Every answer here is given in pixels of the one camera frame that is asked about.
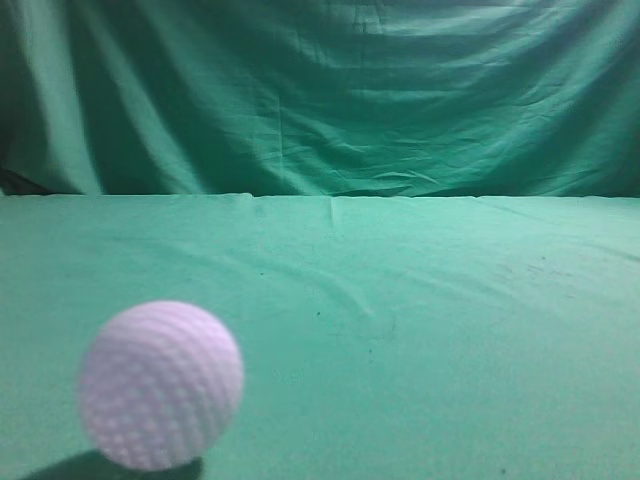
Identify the white dimpled golf ball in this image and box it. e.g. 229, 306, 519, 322
76, 300, 245, 472

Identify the green table cloth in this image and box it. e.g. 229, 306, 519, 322
1, 195, 639, 479

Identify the green backdrop cloth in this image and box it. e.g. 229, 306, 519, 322
1, 1, 639, 197

